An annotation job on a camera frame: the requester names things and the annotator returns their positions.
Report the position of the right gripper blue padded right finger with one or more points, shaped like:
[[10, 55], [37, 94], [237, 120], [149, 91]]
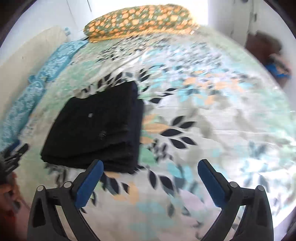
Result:
[[256, 222]]

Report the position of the blue patterned pillow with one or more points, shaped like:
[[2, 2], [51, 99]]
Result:
[[17, 117], [58, 61]]

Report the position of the laundry basket with clothes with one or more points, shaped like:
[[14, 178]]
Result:
[[279, 69]]

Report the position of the blue patterned pillow near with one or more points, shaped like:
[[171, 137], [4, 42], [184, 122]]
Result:
[[17, 117]]

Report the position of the orange floral folded quilt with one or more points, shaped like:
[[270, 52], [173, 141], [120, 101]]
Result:
[[141, 20]]

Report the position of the cream padded headboard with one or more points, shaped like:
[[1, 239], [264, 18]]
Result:
[[27, 61]]

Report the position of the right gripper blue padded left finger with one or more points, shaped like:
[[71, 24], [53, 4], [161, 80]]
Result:
[[44, 221]]

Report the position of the dark wooden dresser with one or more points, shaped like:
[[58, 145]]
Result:
[[262, 45]]

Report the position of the blue patterned pillow far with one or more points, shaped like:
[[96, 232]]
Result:
[[58, 61]]

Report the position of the black pants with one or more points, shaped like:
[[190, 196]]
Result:
[[105, 126]]

